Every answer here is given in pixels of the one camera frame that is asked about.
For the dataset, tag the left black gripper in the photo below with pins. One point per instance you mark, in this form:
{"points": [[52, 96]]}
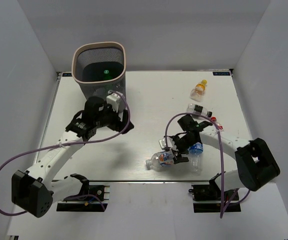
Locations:
{"points": [[119, 125]]}

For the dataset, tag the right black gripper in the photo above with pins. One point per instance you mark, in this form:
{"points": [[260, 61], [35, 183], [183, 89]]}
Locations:
{"points": [[178, 157]]}

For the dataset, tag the clear bottle orange blue label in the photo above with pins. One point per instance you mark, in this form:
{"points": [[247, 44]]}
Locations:
{"points": [[160, 160]]}

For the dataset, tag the green plastic bottle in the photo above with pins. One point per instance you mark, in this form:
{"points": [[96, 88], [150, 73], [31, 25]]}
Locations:
{"points": [[107, 75]]}

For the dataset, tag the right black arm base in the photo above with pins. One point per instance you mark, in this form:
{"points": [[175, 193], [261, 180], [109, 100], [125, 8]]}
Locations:
{"points": [[207, 201]]}

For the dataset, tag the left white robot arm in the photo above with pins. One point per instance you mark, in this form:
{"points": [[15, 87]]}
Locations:
{"points": [[36, 189]]}

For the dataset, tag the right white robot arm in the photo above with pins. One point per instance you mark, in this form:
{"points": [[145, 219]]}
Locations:
{"points": [[256, 165]]}

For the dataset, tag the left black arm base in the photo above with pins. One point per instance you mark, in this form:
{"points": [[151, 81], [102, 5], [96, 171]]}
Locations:
{"points": [[93, 198]]}

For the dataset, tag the grey mesh waste bin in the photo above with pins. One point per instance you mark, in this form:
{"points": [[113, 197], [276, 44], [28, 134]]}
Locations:
{"points": [[89, 62]]}

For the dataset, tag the clear bottle black label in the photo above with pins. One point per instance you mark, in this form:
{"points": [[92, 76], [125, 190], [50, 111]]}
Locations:
{"points": [[198, 109]]}

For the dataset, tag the clear bottle red label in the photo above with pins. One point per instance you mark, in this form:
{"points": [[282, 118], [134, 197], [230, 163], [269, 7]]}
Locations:
{"points": [[214, 119]]}

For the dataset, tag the small bottle yellow cap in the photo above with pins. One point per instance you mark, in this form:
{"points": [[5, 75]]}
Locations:
{"points": [[198, 91]]}

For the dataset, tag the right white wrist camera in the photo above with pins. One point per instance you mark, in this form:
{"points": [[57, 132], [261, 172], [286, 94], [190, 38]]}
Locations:
{"points": [[165, 142]]}

